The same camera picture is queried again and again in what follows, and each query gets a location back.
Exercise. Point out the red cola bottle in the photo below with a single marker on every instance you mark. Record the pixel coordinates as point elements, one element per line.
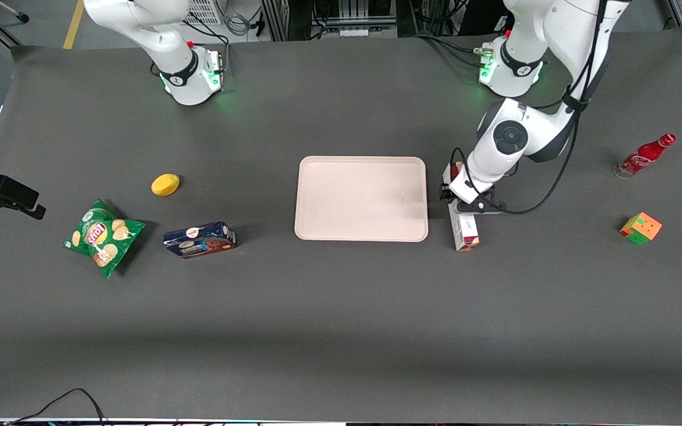
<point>643,157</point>

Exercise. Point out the aluminium frame rack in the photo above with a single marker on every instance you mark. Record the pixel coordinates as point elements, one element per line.
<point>293,18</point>

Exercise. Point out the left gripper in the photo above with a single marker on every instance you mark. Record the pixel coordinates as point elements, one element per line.
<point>444,195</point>

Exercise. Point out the dark blue cookie box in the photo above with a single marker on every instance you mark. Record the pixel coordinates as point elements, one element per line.
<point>199,239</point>

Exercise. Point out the white perforated box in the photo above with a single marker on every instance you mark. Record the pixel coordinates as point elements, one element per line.
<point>203,10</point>

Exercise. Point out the orange green puzzle cube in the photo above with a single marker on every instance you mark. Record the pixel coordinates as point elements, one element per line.
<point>640,228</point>

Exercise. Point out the green potato chips bag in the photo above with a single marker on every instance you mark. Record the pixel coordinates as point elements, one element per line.
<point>104,236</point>

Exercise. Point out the white power strip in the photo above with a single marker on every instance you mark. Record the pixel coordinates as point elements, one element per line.
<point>354,32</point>

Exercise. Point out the yellow lemon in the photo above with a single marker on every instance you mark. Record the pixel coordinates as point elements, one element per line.
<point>165,184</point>

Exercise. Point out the beige rectangular tray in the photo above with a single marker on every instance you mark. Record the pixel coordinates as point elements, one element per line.
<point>362,198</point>

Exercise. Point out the red tartan cookie box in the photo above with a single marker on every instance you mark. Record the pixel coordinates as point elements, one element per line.
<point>465,234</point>

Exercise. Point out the dark grey table mat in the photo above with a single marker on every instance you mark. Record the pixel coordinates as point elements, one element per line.
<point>341,331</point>

